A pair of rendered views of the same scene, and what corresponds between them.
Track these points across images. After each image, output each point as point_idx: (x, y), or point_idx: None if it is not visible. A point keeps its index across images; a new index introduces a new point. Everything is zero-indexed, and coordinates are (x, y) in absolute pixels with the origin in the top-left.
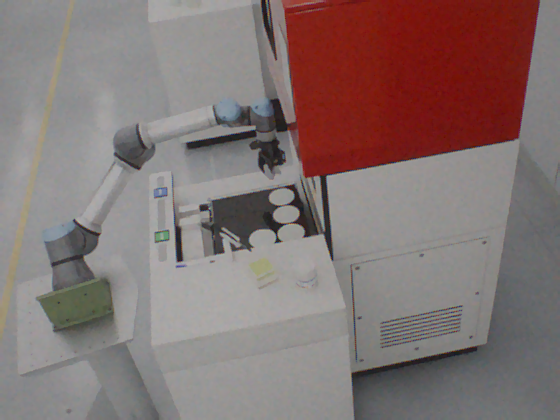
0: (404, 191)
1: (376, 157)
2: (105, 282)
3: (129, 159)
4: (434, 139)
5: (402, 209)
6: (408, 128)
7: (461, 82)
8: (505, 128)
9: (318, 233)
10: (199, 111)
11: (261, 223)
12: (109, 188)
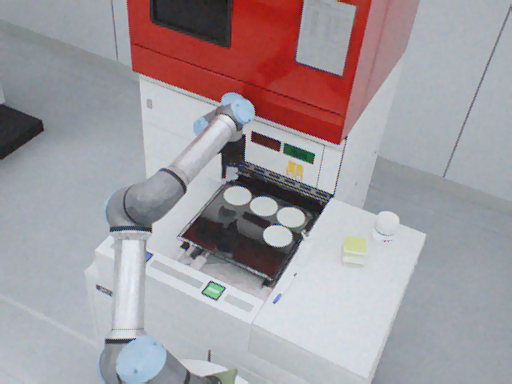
0: (366, 127)
1: (366, 102)
2: None
3: (148, 224)
4: (386, 69)
5: (361, 145)
6: (382, 65)
7: (406, 9)
8: (405, 44)
9: (302, 206)
10: (218, 125)
11: (257, 225)
12: (140, 273)
